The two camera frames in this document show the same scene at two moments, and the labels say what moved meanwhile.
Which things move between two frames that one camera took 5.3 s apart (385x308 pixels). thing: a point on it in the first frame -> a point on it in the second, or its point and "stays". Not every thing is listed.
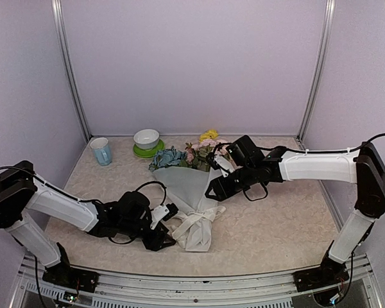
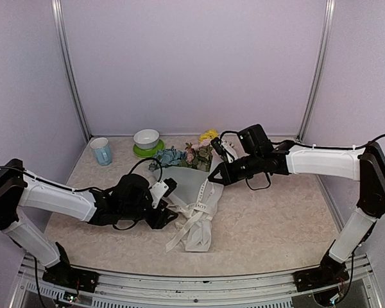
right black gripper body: (234, 187) -> (241, 173)
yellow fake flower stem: (210, 133) stays
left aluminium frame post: (63, 43) stays
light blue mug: (102, 150) stays
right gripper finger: (215, 185) -> (226, 179)
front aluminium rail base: (276, 290) stays
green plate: (149, 153) stays
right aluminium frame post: (329, 19) stays
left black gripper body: (151, 243) -> (151, 221)
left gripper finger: (166, 240) -> (164, 215)
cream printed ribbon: (210, 215) -> (195, 210)
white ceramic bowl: (146, 139) stays
